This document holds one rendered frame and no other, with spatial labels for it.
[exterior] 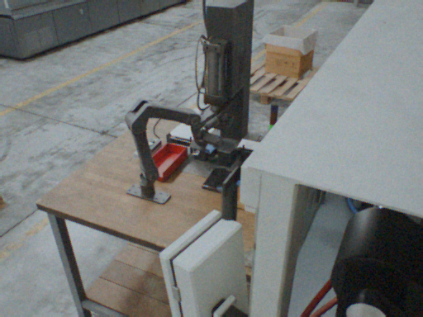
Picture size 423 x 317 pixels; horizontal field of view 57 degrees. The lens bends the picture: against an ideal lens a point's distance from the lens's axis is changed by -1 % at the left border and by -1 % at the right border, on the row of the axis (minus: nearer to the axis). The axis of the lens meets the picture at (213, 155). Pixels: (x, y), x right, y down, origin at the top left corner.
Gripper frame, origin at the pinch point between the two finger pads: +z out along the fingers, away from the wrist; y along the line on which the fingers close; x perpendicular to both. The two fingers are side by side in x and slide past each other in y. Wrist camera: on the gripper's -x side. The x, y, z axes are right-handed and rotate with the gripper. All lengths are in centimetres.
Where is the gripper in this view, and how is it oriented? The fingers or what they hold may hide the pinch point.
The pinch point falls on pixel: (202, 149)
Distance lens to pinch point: 189.2
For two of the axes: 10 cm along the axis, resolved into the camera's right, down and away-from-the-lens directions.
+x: -9.2, -2.9, 2.8
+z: 1.2, 4.7, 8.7
